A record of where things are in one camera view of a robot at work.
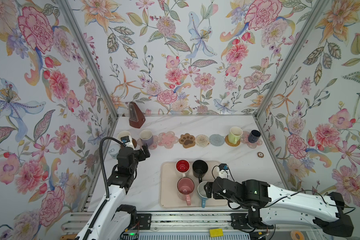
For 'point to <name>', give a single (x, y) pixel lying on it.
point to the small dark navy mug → (254, 136)
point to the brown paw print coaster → (187, 140)
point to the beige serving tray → (169, 177)
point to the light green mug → (235, 133)
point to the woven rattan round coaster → (227, 141)
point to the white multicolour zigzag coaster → (202, 140)
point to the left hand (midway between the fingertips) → (142, 145)
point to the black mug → (199, 167)
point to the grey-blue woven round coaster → (216, 140)
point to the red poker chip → (260, 155)
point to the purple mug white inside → (146, 136)
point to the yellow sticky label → (216, 232)
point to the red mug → (182, 166)
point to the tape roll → (293, 236)
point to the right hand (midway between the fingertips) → (209, 188)
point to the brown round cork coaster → (134, 142)
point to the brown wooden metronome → (136, 118)
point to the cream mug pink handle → (123, 133)
